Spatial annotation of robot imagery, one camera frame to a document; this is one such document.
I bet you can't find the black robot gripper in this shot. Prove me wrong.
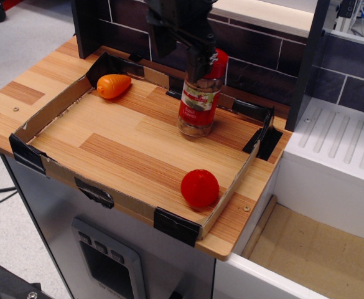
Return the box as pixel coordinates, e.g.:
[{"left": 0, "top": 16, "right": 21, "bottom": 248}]
[{"left": 146, "top": 0, "right": 217, "bottom": 82}]

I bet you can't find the basil bottle red lid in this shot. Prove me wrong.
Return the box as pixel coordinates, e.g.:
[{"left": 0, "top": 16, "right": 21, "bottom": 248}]
[{"left": 177, "top": 49, "right": 228, "bottom": 137}]

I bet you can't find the cardboard fence with black tape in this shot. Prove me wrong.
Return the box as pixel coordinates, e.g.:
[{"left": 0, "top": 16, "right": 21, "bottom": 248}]
[{"left": 9, "top": 54, "right": 290, "bottom": 255}]

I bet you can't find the orange toy carrot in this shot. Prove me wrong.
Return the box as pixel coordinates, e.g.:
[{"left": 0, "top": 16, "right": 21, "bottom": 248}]
[{"left": 96, "top": 74, "right": 132, "bottom": 100}]

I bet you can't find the red toy tomato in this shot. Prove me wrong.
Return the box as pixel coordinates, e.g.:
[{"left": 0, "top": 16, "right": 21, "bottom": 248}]
[{"left": 180, "top": 169, "right": 220, "bottom": 207}]

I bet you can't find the white toy sink unit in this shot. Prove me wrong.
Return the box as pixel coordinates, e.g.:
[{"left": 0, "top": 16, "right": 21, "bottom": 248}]
[{"left": 213, "top": 99, "right": 364, "bottom": 298}]

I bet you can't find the grey toy oven panel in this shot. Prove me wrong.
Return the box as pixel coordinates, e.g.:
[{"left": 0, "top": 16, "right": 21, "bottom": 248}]
[{"left": 72, "top": 218, "right": 147, "bottom": 298}]

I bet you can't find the dark grey left post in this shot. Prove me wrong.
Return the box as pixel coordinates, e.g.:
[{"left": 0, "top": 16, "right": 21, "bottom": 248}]
[{"left": 70, "top": 0, "right": 101, "bottom": 59}]

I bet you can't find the dark grey post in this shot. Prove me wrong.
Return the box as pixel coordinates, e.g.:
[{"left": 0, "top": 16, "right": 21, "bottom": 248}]
[
  {"left": 285, "top": 0, "right": 330, "bottom": 131},
  {"left": 70, "top": 0, "right": 101, "bottom": 59}
]

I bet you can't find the dark grey right post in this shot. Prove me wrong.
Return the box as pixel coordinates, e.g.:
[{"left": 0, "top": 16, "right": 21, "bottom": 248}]
[{"left": 285, "top": 0, "right": 330, "bottom": 131}]

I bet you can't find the black bracket with screw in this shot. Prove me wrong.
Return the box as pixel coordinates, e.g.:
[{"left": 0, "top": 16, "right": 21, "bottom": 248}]
[{"left": 0, "top": 266, "right": 52, "bottom": 299}]

